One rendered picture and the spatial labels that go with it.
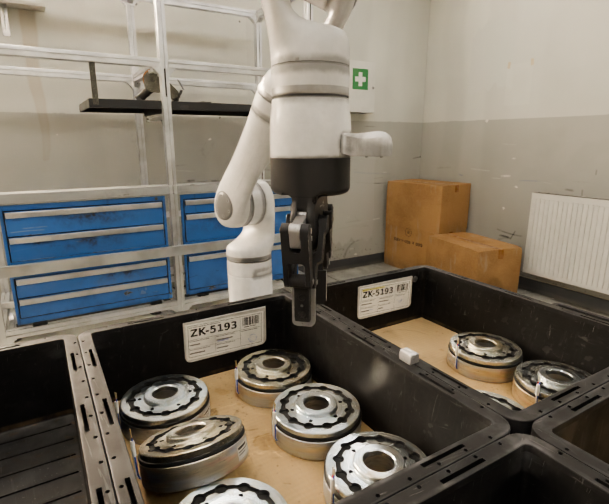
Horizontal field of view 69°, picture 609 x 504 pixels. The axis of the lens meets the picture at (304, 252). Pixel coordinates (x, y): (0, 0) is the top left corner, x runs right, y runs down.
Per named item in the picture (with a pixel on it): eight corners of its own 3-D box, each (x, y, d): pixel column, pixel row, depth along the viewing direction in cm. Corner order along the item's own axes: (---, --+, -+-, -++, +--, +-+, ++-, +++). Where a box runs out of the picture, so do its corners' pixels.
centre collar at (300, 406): (287, 402, 52) (287, 397, 52) (322, 390, 55) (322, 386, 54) (309, 424, 48) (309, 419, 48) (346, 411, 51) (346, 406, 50)
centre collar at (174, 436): (163, 436, 45) (161, 430, 45) (210, 421, 48) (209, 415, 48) (170, 450, 41) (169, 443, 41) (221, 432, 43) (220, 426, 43)
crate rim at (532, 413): (288, 304, 71) (288, 290, 70) (424, 275, 86) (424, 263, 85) (518, 451, 37) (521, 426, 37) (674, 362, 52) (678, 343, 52)
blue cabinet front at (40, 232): (17, 324, 208) (-3, 205, 194) (172, 297, 244) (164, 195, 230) (17, 326, 206) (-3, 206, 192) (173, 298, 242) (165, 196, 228)
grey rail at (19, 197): (-27, 204, 195) (-29, 193, 194) (304, 184, 280) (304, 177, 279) (-29, 206, 187) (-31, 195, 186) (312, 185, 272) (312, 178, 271)
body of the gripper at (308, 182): (283, 148, 46) (284, 237, 48) (257, 150, 38) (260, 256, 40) (355, 148, 45) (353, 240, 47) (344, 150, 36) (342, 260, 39)
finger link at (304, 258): (281, 220, 37) (287, 277, 41) (275, 230, 36) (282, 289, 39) (312, 221, 37) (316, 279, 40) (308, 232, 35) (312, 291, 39)
